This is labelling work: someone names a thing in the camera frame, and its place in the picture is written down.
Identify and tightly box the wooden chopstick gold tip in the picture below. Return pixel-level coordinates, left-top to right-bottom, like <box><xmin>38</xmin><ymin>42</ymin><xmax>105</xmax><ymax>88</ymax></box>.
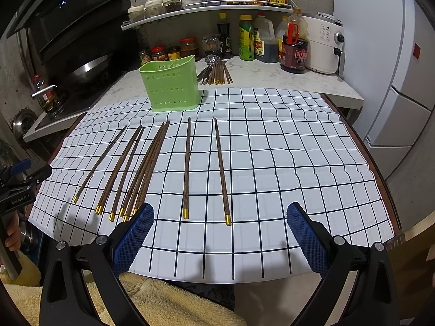
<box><xmin>132</xmin><ymin>121</ymin><xmax>169</xmax><ymax>216</ymax></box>
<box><xmin>72</xmin><ymin>125</ymin><xmax>127</xmax><ymax>204</ymax></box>
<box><xmin>109</xmin><ymin>127</ymin><xmax>144</xmax><ymax>221</ymax></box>
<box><xmin>119</xmin><ymin>123</ymin><xmax>165</xmax><ymax>221</ymax></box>
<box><xmin>183</xmin><ymin>117</ymin><xmax>191</xmax><ymax>219</ymax></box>
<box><xmin>214</xmin><ymin>118</ymin><xmax>232</xmax><ymax>226</ymax></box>
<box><xmin>122</xmin><ymin>122</ymin><xmax>168</xmax><ymax>221</ymax></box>
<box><xmin>95</xmin><ymin>125</ymin><xmax>142</xmax><ymax>215</ymax></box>

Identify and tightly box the person's left hand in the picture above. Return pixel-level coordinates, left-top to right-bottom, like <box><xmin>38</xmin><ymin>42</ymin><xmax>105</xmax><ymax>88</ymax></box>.
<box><xmin>5</xmin><ymin>212</ymin><xmax>21</xmax><ymax>251</ymax></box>

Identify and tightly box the yellow fleece sleeve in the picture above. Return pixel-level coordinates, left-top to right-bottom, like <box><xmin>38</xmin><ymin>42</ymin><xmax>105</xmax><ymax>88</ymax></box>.
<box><xmin>0</xmin><ymin>250</ymin><xmax>247</xmax><ymax>326</ymax></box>

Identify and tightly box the steel wok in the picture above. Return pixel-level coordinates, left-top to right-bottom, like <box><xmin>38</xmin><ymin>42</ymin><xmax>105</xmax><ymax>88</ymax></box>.
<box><xmin>68</xmin><ymin>55</ymin><xmax>108</xmax><ymax>83</ymax></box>

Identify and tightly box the white black grid tablecloth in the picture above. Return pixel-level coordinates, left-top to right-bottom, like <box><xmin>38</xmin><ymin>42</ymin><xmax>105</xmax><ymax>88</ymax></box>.
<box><xmin>29</xmin><ymin>88</ymin><xmax>394</xmax><ymax>283</ymax></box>

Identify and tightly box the black range hood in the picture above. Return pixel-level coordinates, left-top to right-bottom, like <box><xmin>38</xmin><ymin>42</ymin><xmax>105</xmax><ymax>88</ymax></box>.
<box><xmin>6</xmin><ymin>0</ymin><xmax>135</xmax><ymax>83</ymax></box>

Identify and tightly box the small green label jar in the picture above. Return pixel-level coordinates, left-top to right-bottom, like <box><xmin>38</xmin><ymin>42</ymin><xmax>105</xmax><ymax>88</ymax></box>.
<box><xmin>139</xmin><ymin>50</ymin><xmax>152</xmax><ymax>65</ymax></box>

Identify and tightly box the green plastic utensil holder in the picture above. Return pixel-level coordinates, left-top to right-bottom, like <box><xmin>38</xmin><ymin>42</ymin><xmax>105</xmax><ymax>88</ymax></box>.
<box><xmin>139</xmin><ymin>55</ymin><xmax>200</xmax><ymax>112</ymax></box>

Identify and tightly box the red lid sauce jar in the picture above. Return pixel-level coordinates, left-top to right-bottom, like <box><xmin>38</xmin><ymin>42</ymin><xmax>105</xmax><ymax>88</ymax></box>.
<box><xmin>151</xmin><ymin>46</ymin><xmax>168</xmax><ymax>61</ymax></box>

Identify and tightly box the yellow label sauce jar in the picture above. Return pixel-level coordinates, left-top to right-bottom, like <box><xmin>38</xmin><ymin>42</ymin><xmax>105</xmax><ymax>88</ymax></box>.
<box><xmin>167</xmin><ymin>46</ymin><xmax>181</xmax><ymax>60</ymax></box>

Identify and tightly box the large red lid jar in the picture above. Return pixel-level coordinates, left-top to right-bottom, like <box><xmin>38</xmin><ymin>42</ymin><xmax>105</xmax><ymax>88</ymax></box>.
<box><xmin>179</xmin><ymin>37</ymin><xmax>199</xmax><ymax>60</ymax></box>

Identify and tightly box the bundle of chopsticks on counter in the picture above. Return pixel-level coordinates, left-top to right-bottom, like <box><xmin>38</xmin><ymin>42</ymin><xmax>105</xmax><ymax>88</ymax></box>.
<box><xmin>197</xmin><ymin>60</ymin><xmax>233</xmax><ymax>85</ymax></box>

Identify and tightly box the large dark soy sauce bottle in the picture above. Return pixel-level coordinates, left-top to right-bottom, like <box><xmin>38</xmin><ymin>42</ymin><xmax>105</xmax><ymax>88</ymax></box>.
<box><xmin>280</xmin><ymin>8</ymin><xmax>309</xmax><ymax>74</ymax></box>

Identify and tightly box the white air fryer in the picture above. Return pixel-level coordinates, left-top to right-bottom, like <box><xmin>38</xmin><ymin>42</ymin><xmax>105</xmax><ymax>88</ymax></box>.
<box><xmin>302</xmin><ymin>12</ymin><xmax>344</xmax><ymax>74</ymax></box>

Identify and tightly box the white refrigerator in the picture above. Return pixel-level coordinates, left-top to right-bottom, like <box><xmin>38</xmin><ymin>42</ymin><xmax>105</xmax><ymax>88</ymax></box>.
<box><xmin>334</xmin><ymin>0</ymin><xmax>434</xmax><ymax>177</ymax></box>

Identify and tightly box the dark slim soy bottle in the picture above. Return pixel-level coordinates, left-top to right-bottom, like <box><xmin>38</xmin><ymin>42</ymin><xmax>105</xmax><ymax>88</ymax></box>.
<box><xmin>217</xmin><ymin>12</ymin><xmax>233</xmax><ymax>59</ymax></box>

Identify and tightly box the green label sauce bottle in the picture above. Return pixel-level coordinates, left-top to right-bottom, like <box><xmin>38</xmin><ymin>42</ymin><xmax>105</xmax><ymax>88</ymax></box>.
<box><xmin>239</xmin><ymin>14</ymin><xmax>255</xmax><ymax>61</ymax></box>

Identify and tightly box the white jug dark liquid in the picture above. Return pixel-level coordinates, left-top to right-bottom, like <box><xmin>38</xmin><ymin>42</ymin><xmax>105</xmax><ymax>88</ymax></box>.
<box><xmin>254</xmin><ymin>12</ymin><xmax>279</xmax><ymax>63</ymax></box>

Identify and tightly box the metal wall shelf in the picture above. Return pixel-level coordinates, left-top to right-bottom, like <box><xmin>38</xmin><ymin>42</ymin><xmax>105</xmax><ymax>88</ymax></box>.
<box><xmin>121</xmin><ymin>0</ymin><xmax>294</xmax><ymax>31</ymax></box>

